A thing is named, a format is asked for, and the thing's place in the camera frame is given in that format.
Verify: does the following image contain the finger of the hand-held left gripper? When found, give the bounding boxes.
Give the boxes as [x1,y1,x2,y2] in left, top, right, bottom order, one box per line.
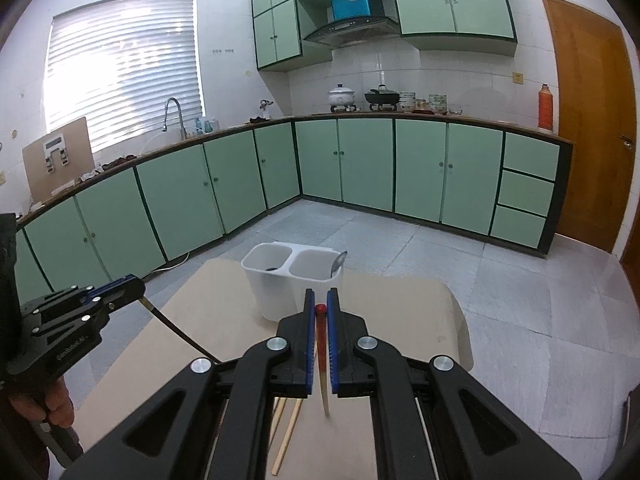
[21,274,147,339]

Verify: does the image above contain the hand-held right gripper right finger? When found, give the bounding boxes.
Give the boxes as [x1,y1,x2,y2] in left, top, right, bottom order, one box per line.
[326,287,583,480]

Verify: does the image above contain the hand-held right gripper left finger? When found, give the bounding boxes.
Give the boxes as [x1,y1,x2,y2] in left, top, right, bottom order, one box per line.
[60,287,318,480]

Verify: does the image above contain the white two-compartment utensil holder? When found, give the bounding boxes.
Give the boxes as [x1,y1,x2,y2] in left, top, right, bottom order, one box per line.
[241,242,348,322]

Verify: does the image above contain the red patterned wooden chopstick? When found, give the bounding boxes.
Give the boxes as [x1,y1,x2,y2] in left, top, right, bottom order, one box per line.
[314,302,333,420]

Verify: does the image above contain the black chopstick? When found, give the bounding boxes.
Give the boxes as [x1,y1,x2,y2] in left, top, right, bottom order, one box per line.
[140,296,223,365]

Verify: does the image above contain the plain wooden chopstick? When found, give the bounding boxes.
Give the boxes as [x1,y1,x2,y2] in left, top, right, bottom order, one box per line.
[267,398,288,448]
[270,399,305,476]

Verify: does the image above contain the person's left hand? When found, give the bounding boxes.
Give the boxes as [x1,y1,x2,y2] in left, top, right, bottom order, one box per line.
[7,376,77,431]

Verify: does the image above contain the wooden cutting board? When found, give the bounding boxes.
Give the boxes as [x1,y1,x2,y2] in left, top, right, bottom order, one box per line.
[21,116,96,203]

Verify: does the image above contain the metal kitchen faucet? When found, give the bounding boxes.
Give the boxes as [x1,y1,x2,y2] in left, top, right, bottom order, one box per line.
[164,97,187,142]

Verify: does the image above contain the green base cabinet run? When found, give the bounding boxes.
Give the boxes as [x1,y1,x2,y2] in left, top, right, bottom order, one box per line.
[0,114,574,306]

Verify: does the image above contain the green drawer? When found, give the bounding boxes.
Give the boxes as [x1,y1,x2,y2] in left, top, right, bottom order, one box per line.
[490,205,547,251]
[497,170,556,207]
[502,132,560,181]

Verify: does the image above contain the white window blinds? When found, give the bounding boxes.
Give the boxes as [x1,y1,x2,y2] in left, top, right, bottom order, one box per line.
[45,0,206,153]

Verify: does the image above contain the gas stove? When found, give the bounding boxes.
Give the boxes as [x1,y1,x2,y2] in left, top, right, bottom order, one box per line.
[327,104,401,113]

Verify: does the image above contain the white pot with lid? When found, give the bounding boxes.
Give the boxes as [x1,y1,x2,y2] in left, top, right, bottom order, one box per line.
[327,84,357,108]

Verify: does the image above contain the black wok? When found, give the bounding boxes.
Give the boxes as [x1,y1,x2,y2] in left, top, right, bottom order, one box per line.
[364,85,401,106]

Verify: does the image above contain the black range hood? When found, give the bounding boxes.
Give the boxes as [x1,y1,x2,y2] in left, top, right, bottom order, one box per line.
[302,17,401,50]

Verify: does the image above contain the orange thermos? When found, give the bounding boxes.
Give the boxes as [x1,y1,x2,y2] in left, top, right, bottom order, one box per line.
[537,83,555,134]

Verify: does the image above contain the wooden door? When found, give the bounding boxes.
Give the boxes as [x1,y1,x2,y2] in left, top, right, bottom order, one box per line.
[540,0,634,254]

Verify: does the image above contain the blue box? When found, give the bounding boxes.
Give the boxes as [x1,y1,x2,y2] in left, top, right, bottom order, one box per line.
[330,0,372,22]

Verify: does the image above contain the white cable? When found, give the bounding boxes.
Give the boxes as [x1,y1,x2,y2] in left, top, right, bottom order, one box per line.
[150,252,191,275]

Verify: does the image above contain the white plastic bracket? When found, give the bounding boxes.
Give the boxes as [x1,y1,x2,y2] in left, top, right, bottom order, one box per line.
[44,137,69,174]

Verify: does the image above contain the green wall cabinet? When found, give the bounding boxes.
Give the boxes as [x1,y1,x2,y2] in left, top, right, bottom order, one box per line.
[250,0,305,72]
[388,0,517,58]

